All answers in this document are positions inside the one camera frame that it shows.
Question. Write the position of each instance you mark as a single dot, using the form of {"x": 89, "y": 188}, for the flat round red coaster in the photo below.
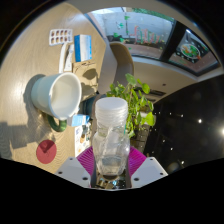
{"x": 46, "y": 151}

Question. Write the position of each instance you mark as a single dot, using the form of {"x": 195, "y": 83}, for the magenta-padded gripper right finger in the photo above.
{"x": 148, "y": 169}

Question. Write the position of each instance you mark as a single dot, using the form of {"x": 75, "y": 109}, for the brown chair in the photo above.
{"x": 121, "y": 61}

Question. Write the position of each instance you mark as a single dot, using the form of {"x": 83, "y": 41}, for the small blue white carton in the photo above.
{"x": 78, "y": 120}

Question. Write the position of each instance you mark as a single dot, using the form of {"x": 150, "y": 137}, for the group of ceiling lights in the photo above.
{"x": 199, "y": 120}

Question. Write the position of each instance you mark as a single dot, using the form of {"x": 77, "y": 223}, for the printed paper menu sheet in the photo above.
{"x": 81, "y": 138}

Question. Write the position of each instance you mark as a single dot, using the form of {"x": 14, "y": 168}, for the flat blue white box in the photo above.
{"x": 83, "y": 47}

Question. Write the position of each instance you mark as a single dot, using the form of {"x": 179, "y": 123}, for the white tube package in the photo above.
{"x": 65, "y": 58}

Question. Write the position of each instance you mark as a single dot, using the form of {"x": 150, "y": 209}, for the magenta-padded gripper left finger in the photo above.
{"x": 74, "y": 170}

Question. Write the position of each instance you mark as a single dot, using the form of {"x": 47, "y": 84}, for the framed food poster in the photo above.
{"x": 191, "y": 51}

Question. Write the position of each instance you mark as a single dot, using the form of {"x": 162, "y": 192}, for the blister pill pack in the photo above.
{"x": 60, "y": 36}

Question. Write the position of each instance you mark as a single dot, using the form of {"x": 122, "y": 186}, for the green potted plant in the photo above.
{"x": 138, "y": 100}

